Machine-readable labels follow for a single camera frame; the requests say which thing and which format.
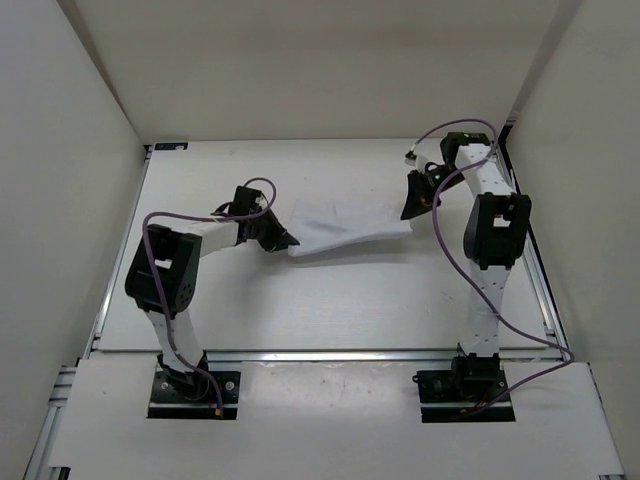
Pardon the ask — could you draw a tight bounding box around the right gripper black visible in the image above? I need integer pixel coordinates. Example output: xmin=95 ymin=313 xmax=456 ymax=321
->
xmin=401 ymin=164 xmax=466 ymax=222

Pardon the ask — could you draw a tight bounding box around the white skirt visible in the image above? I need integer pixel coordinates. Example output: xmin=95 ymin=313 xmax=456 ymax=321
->
xmin=287 ymin=200 xmax=413 ymax=258

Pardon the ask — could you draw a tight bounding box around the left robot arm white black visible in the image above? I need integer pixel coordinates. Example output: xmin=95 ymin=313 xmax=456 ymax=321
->
xmin=124 ymin=177 xmax=300 ymax=409

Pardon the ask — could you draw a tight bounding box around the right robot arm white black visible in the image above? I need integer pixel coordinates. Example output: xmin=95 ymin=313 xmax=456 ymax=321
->
xmin=401 ymin=132 xmax=531 ymax=403

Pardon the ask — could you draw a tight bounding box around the white front cover board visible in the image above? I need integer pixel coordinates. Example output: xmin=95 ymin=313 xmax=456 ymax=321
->
xmin=50 ymin=358 xmax=623 ymax=479

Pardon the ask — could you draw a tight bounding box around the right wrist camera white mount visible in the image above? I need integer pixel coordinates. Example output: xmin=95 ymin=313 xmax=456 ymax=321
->
xmin=404 ymin=149 xmax=431 ymax=173

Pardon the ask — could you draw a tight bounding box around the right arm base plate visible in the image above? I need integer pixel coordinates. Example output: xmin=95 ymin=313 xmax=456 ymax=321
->
xmin=412 ymin=370 xmax=516 ymax=424

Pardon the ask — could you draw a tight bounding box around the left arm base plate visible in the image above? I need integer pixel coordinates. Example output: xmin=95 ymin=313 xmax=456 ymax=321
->
xmin=147 ymin=367 xmax=241 ymax=421

